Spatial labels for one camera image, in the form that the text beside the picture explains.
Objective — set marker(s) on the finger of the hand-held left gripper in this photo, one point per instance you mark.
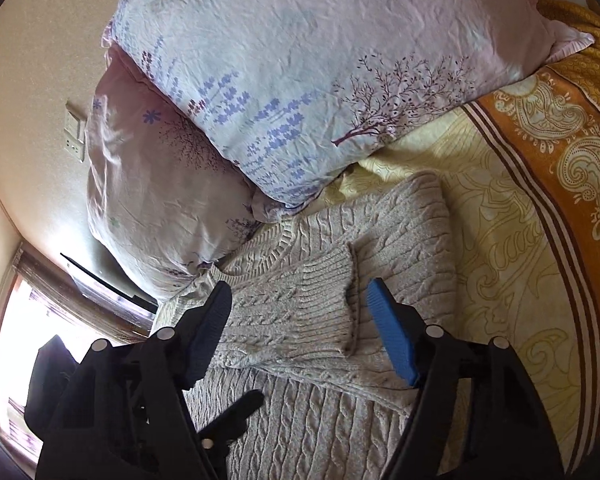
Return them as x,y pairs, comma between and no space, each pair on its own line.
235,412

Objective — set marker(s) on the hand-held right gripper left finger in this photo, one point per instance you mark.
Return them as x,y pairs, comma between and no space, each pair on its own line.
205,332

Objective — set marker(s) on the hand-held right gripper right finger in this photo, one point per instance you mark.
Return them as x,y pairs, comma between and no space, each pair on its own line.
392,335

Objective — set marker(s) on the bright window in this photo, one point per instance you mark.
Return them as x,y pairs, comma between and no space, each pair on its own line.
15,320

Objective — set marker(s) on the yellow orange patterned bedsheet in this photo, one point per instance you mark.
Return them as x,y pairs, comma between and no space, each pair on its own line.
505,240

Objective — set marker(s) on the pink floral pillow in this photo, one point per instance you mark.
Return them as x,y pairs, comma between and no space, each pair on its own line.
150,195

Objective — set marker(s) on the pale blue floral pillow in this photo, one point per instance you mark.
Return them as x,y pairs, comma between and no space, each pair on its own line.
305,60

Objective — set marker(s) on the mustard knit blanket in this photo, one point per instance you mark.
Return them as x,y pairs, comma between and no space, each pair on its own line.
595,55

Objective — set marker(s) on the brown window frame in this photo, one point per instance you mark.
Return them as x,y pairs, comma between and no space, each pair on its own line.
80,305

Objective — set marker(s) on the white wall socket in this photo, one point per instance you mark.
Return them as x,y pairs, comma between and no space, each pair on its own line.
74,135

